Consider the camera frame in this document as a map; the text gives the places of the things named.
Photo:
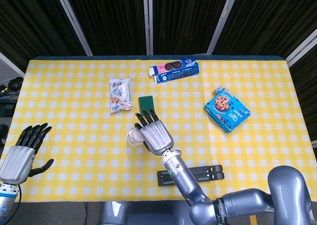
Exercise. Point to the white partition frame post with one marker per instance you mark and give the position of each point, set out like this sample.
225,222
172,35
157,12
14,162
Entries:
147,21
10,64
301,49
71,19
221,21

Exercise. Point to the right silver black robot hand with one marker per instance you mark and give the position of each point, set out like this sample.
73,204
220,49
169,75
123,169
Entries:
157,138

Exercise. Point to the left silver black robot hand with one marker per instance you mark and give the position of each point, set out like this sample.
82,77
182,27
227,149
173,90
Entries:
17,163

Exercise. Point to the silver white snack bag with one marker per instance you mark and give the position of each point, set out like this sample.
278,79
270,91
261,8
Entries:
119,93

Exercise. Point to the paper cup green fern print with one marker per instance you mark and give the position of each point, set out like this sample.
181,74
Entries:
133,142

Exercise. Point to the yellow white checkered tablecloth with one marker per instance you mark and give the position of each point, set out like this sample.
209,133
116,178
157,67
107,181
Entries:
74,111

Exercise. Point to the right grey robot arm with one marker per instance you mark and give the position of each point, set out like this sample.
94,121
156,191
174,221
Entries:
183,175

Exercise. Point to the blue sandwich cookie box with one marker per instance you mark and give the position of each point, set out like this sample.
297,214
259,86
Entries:
178,72

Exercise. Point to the black folding laptop stand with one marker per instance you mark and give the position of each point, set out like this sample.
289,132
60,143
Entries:
210,175

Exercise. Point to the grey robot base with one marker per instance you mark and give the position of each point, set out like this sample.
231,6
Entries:
138,213

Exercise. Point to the blue chocolate chip cookie box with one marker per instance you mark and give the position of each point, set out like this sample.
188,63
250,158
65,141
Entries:
225,111

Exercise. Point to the green yellow scrub sponge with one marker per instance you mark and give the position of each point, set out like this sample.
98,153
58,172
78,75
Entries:
144,102

